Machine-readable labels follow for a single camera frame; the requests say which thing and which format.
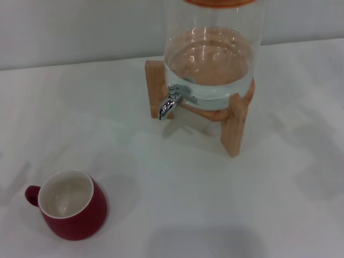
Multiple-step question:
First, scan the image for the wooden dispenser stand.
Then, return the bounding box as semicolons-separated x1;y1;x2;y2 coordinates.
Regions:
144;59;255;157

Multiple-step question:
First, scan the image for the red ceramic cup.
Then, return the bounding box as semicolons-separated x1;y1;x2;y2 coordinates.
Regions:
25;169;108;241

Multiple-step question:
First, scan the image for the glass water dispenser jar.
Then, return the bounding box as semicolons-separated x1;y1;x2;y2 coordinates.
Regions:
163;0;263;111

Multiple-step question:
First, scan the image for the chrome faucet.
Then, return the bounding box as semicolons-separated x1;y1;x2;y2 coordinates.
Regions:
159;83;198;121

